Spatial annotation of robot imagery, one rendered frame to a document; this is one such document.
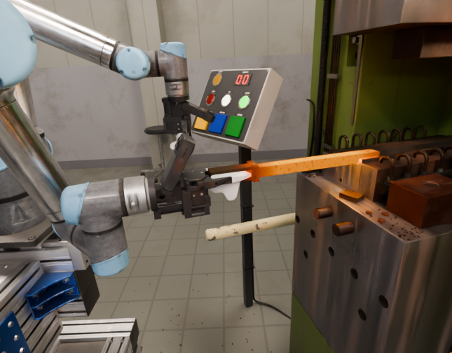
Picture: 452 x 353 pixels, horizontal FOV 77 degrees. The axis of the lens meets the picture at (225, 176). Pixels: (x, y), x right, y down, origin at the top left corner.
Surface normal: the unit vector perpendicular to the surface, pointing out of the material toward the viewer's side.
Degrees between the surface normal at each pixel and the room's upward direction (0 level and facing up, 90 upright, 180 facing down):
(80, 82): 90
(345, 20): 90
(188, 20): 90
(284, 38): 90
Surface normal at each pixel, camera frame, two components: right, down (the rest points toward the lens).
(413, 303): 0.27, 0.34
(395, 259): -0.96, 0.15
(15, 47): 0.84, 0.07
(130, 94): 0.00, 0.37
